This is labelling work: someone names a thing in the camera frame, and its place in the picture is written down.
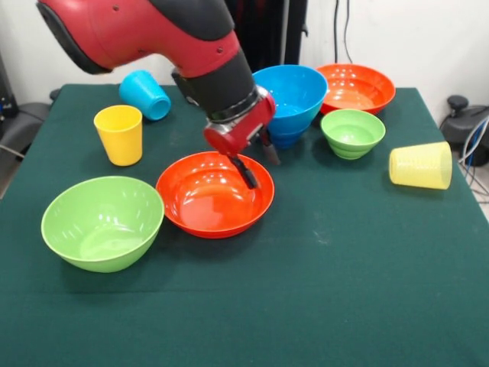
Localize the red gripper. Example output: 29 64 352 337
202 89 282 190

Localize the small dark blue bowl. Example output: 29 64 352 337
268 128 307 151

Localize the orange bowl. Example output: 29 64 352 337
316 63 397 115
155 151 276 240

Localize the large light blue bowl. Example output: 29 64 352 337
251 65 329 135

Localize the small green bowl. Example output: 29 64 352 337
319 109 387 161

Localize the light blue cup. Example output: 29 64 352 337
118 69 172 122

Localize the dark green tablecloth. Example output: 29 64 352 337
0 83 489 367

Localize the opaque yellow cup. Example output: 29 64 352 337
93 105 144 167

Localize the translucent yellow cup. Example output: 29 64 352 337
388 141 453 191

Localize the large green bowl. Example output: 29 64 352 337
40 175 166 274

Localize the black chair base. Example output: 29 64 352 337
439 94 489 167

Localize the black chair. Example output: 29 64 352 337
0 88 62 160

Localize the black wall cable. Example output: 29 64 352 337
329 0 355 66

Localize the floor cable bundle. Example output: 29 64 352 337
458 114 489 202

